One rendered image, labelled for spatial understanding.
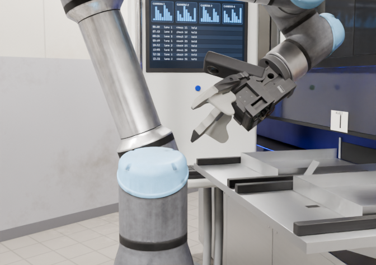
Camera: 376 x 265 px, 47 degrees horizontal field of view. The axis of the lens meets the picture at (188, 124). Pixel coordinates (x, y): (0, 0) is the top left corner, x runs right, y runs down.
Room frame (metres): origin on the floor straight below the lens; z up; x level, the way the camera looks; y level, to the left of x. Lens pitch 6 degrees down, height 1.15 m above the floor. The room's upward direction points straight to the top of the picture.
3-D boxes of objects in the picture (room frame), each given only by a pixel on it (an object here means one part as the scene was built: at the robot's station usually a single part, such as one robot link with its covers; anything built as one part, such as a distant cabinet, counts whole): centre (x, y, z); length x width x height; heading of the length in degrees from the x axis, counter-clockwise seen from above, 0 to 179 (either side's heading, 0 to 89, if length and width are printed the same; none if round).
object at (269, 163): (1.26, -0.36, 0.90); 0.34 x 0.26 x 0.04; 104
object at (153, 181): (0.72, 0.06, 0.96); 0.13 x 0.12 x 0.14; 1
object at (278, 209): (1.08, -0.34, 0.87); 0.70 x 0.48 x 0.02; 14
